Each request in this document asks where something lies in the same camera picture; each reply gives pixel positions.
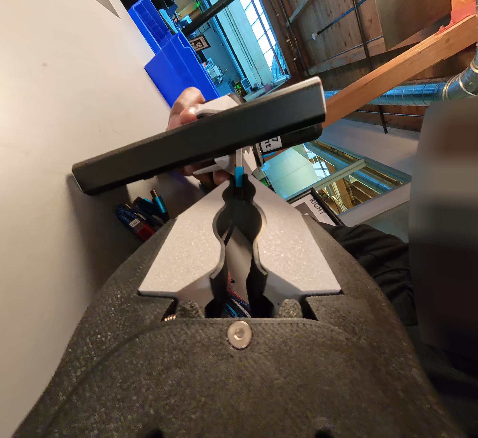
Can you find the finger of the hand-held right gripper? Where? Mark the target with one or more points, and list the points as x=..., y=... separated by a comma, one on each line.
x=220, y=104
x=222, y=163

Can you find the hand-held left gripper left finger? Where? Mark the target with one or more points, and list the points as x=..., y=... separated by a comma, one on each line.
x=179, y=255

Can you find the silver ventilation duct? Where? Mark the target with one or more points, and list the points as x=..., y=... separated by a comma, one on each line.
x=410, y=91

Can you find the person's right hand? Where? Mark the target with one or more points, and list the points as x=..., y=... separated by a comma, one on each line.
x=185, y=105

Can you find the black white marker sign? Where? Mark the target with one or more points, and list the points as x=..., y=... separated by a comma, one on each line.
x=199, y=43

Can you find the wooden post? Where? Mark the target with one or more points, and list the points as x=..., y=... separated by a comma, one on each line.
x=410, y=61

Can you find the blue plastic bin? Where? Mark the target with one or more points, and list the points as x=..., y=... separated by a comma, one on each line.
x=147, y=20
x=179, y=72

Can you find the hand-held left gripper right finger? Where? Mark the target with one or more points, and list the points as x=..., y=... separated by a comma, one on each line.
x=298, y=255

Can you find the framed marker sign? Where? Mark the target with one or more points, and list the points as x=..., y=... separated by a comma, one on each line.
x=317, y=210

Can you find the black usb hub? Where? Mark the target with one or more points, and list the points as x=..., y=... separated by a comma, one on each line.
x=194, y=139

